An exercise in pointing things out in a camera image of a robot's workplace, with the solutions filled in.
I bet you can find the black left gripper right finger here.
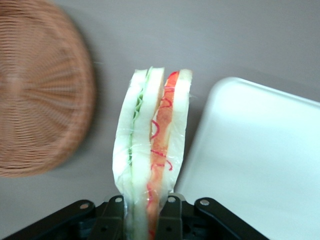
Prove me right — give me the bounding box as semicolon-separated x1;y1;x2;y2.
156;193;187;240

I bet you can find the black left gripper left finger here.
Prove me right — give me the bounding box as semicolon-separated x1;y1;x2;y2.
91;194;126;240

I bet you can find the triangle sandwich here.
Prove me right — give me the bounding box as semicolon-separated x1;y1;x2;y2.
111;65;195;240

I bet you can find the cream plastic serving tray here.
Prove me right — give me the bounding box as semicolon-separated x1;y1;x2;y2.
174;76;320;240

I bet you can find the brown round wicker basket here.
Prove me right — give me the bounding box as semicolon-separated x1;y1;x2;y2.
0;0;98;179

